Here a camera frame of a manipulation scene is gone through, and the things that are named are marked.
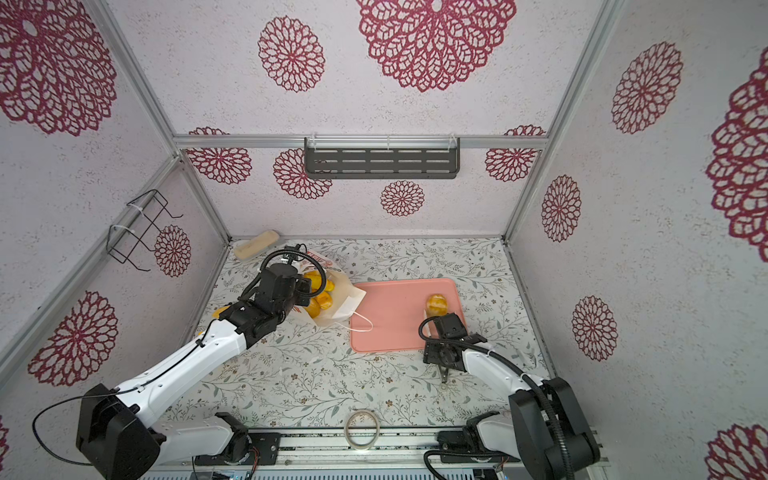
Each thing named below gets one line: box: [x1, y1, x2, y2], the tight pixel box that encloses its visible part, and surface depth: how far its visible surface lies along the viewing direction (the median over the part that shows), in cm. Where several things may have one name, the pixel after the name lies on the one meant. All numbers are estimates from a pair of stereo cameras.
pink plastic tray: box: [350, 278, 466, 352], surface depth 101 cm
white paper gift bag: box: [292, 251, 366, 327], surface depth 94 cm
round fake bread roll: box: [426, 293, 448, 317], surface depth 99 cm
